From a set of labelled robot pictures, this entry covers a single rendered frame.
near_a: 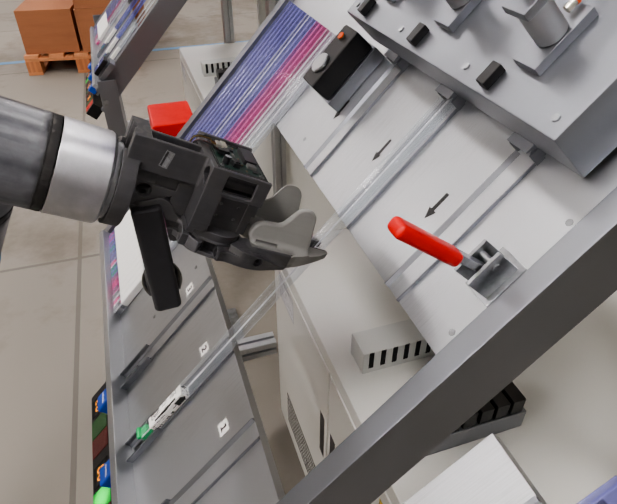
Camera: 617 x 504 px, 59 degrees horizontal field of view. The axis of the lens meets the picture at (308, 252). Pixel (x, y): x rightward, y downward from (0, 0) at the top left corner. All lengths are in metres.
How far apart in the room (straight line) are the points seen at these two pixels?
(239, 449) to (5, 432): 1.28
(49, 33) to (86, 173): 3.94
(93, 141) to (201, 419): 0.31
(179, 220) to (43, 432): 1.31
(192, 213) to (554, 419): 0.63
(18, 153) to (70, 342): 1.55
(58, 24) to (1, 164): 3.91
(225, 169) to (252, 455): 0.26
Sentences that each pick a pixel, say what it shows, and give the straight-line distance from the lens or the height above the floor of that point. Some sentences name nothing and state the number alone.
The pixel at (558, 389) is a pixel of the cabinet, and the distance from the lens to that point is 0.94.
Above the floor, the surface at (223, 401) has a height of 0.84.
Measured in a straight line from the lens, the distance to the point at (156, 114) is 1.37.
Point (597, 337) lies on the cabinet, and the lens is 1.05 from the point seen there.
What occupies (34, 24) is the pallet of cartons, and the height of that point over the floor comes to 0.33.
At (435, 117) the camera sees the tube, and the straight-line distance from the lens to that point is 0.52.
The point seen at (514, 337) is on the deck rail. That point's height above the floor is 1.02.
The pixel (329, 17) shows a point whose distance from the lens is 0.81.
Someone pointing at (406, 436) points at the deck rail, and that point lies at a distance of 0.42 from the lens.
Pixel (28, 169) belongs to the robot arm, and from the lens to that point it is 0.42.
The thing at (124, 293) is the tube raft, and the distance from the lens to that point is 0.86.
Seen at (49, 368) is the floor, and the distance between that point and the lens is 1.88.
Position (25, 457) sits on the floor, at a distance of 1.70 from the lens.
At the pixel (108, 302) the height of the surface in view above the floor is 0.73.
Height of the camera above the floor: 1.29
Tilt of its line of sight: 37 degrees down
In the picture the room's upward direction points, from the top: straight up
